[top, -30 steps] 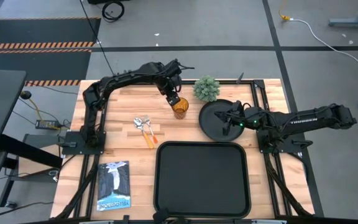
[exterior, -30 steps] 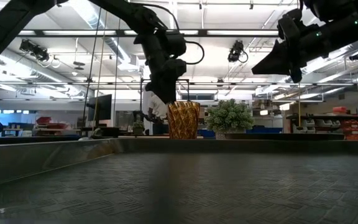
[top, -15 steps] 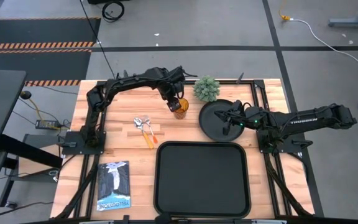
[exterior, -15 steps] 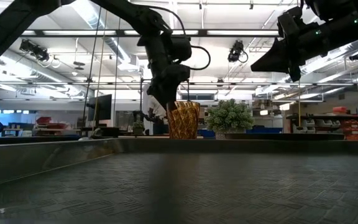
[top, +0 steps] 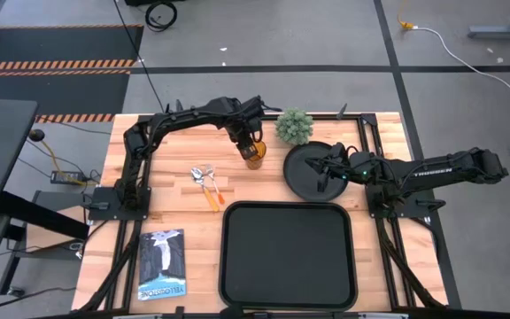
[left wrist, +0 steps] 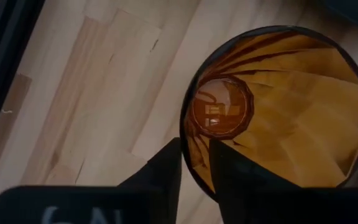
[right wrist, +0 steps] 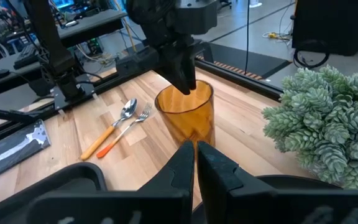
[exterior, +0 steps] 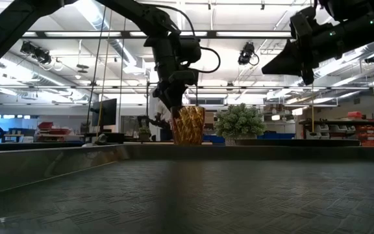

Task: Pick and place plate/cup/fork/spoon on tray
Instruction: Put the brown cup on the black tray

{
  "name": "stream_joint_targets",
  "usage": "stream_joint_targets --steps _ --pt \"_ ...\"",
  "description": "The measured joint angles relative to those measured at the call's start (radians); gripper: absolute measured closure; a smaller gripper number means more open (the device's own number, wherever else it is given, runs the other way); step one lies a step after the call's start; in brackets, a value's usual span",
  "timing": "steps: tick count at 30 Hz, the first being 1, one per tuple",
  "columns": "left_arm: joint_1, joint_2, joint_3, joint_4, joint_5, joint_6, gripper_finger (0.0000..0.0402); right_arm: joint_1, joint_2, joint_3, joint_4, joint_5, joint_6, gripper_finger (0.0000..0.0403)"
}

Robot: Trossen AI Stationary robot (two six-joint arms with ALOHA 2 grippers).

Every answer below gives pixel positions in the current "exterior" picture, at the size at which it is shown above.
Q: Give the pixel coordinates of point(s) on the black overhead frame beam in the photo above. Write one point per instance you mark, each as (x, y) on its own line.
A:
(125, 34)

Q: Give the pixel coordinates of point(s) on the grey rounded object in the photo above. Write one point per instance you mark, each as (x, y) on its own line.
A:
(102, 139)

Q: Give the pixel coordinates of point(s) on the green artificial potted plant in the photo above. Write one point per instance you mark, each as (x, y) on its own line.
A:
(239, 122)

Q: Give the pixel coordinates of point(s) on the amber faceted glass cup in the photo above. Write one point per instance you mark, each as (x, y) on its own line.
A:
(188, 126)

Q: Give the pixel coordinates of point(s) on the black textured serving tray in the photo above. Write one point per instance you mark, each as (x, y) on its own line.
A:
(187, 195)

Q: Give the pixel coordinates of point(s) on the black background robot arm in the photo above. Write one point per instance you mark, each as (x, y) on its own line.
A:
(148, 122)

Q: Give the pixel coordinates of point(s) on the blue storage bins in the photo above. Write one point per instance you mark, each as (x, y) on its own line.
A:
(274, 136)

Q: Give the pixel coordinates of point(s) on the red storage bins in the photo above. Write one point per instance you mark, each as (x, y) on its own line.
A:
(55, 131)

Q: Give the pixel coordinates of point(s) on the small black ceiling device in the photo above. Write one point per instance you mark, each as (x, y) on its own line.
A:
(372, 59)

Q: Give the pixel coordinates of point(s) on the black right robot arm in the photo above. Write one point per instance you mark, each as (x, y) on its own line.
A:
(369, 19)

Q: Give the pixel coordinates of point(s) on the small background potted plant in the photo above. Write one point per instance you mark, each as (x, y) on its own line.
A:
(144, 131)

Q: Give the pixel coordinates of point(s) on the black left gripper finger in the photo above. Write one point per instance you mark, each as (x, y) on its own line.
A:
(180, 99)
(164, 94)

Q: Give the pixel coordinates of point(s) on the black overhead camera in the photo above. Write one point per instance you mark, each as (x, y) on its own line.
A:
(247, 52)

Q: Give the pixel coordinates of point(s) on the black ceiling camera cluster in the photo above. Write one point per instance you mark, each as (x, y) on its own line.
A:
(37, 53)

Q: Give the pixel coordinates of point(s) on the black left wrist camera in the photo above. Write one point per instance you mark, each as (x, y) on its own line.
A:
(190, 50)

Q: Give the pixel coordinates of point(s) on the black computer monitor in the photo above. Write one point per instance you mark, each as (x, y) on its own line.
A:
(107, 112)

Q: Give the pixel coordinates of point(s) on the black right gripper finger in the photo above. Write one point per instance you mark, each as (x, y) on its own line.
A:
(294, 71)
(287, 57)

